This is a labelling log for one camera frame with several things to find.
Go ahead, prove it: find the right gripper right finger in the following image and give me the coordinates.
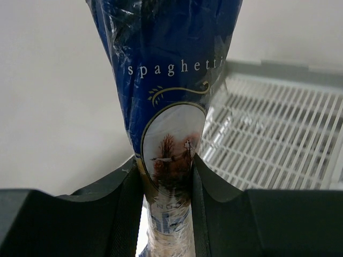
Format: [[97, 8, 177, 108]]
[[191, 156, 342, 256]]

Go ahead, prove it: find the grey three-tier tray shelf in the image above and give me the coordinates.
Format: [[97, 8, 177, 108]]
[[199, 61, 342, 190]]

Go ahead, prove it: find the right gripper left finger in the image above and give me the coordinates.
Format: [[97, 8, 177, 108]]
[[1, 158, 143, 256]]

